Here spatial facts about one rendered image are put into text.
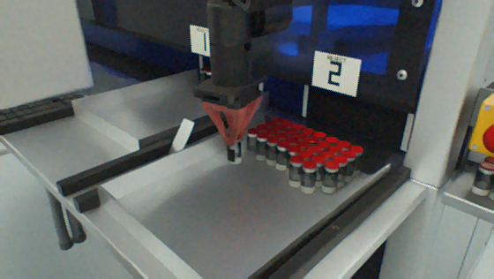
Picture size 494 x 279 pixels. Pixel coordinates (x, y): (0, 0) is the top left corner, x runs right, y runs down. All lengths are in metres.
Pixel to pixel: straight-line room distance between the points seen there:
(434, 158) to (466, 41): 0.17
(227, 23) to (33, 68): 0.81
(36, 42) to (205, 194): 0.78
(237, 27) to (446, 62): 0.28
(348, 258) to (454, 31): 0.31
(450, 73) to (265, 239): 0.33
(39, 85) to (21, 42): 0.12
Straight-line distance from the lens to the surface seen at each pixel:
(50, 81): 1.24
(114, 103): 0.92
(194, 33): 0.88
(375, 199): 0.55
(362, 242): 0.51
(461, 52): 0.57
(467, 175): 0.70
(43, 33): 1.21
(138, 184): 0.59
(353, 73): 0.63
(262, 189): 0.57
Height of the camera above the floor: 1.21
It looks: 27 degrees down
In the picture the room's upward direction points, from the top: straight up
